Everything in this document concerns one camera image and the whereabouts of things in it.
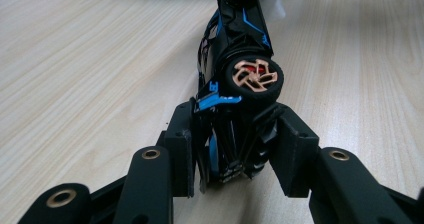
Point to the white wet wipe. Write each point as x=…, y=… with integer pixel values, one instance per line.
x=275, y=0

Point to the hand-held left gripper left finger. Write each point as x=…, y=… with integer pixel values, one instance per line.
x=180, y=150

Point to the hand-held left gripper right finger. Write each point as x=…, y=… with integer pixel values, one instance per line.
x=296, y=157

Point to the blue and black toy car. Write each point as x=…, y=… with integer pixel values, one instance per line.
x=240, y=84

